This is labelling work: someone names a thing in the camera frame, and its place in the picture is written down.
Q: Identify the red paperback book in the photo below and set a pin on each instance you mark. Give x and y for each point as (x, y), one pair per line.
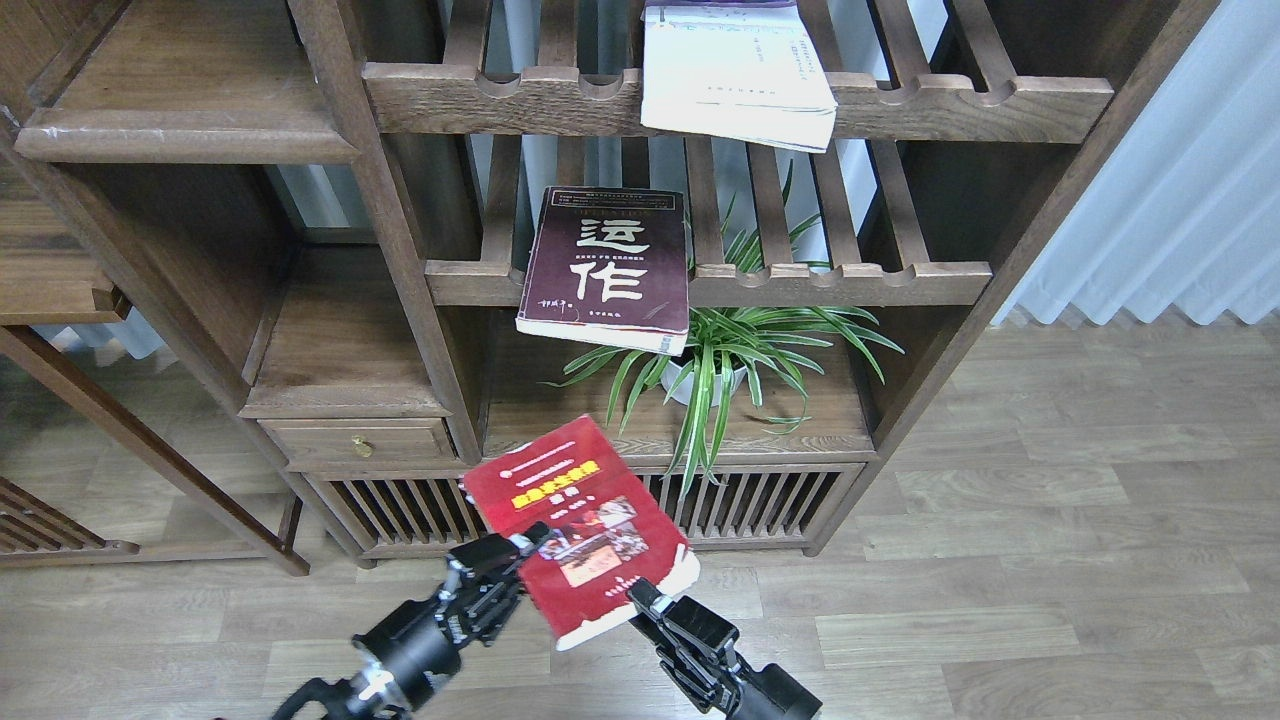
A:
(606, 529)

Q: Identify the dark wooden bookshelf unit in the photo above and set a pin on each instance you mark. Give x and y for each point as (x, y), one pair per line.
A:
(321, 205)

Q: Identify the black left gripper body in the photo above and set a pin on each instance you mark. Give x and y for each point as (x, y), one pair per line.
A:
(413, 652)

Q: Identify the white paperback book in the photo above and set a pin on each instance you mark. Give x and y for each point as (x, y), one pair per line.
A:
(736, 69)

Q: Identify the wooden drawer with brass knob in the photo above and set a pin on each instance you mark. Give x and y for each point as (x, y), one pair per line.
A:
(361, 443)

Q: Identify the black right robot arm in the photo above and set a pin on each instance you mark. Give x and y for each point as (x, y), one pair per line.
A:
(696, 648)

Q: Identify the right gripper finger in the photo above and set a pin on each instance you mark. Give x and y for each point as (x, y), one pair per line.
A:
(682, 628)

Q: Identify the white plant pot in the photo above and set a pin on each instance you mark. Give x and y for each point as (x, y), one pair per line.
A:
(681, 381)

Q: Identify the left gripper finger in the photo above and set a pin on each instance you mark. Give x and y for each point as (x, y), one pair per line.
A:
(492, 557)

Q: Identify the wooden side furniture left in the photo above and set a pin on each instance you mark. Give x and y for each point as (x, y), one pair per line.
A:
(48, 280)

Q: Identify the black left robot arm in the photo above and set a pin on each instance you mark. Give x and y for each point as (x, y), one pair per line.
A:
(338, 698)

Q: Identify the white pleated curtain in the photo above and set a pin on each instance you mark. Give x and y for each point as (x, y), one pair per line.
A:
(1185, 214)

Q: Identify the right slatted cabinet door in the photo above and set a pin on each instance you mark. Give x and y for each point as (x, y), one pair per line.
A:
(762, 507)

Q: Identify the green spider plant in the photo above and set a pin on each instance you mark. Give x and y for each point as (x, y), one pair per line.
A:
(766, 340)

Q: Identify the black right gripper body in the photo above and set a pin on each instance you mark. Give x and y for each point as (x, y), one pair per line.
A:
(739, 691)

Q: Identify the dark maroon book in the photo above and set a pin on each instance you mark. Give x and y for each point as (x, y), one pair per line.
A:
(610, 267)

